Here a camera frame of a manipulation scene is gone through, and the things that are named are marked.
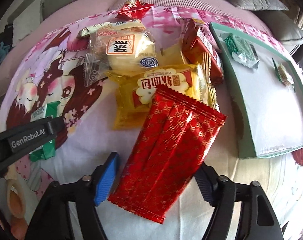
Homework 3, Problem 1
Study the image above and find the long red patterned snack pack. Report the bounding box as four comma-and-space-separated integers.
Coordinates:
108, 85, 226, 224

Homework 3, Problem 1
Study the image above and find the yellow soft bread pack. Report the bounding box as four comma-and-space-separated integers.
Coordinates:
107, 64, 219, 129

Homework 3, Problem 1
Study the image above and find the clear green edged cake pack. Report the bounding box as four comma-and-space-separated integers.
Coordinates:
272, 59, 296, 93

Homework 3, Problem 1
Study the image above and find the clear round bun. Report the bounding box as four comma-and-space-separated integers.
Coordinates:
84, 20, 159, 87

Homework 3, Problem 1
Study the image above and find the dark red biscuit pack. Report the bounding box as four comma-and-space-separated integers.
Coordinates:
182, 36, 224, 85

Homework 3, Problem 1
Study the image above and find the pale green speckled snack pack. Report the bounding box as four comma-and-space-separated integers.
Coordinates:
223, 34, 260, 70

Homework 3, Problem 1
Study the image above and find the pale cream sachet pack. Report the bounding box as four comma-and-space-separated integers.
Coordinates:
77, 22, 131, 38

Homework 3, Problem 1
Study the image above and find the pink swiss roll pack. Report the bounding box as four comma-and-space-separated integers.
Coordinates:
179, 17, 225, 66

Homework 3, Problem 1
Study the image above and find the small red foil snack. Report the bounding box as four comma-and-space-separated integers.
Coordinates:
116, 0, 154, 20

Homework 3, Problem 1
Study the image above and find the pink cartoon print cloth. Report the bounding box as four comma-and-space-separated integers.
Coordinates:
0, 12, 303, 239

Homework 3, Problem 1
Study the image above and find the teal rimmed white tray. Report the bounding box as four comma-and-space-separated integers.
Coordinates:
210, 23, 303, 159

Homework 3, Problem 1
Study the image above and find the dark clothes pile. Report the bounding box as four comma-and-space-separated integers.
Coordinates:
0, 24, 14, 64

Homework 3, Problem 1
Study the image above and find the light grey side cushion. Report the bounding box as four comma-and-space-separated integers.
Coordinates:
13, 0, 42, 47

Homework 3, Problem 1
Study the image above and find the grey pillow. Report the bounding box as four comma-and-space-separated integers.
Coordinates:
227, 0, 289, 11

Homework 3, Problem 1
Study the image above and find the pink sofa seat cover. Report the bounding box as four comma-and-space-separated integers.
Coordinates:
0, 0, 271, 97

